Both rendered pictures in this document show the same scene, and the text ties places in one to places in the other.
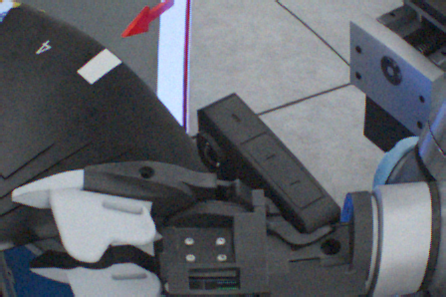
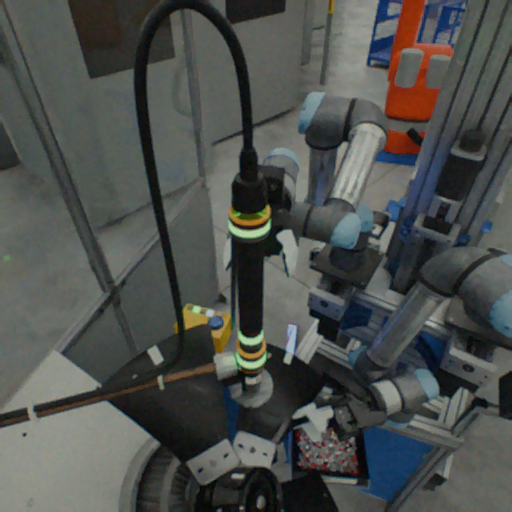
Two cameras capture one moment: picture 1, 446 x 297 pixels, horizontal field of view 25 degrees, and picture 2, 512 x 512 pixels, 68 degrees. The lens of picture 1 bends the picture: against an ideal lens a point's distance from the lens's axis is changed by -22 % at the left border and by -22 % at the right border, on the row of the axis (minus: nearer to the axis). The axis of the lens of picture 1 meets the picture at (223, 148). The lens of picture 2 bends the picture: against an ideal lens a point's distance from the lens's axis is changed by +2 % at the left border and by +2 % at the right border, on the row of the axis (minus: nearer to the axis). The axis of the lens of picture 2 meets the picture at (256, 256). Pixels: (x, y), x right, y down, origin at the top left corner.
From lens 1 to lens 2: 0.52 m
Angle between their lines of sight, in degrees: 11
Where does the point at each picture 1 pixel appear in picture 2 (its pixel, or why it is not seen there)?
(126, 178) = (326, 402)
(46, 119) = (283, 380)
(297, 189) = (355, 389)
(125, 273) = not seen: hidden behind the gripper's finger
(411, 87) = (332, 307)
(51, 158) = (290, 392)
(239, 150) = (338, 381)
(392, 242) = (389, 403)
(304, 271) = (367, 413)
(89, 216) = (318, 415)
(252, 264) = (358, 417)
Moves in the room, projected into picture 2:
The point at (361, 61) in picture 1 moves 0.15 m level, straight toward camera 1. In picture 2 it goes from (312, 301) to (321, 334)
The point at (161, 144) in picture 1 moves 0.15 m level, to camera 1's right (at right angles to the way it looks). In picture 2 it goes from (311, 375) to (365, 362)
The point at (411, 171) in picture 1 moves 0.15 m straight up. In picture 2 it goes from (366, 361) to (378, 328)
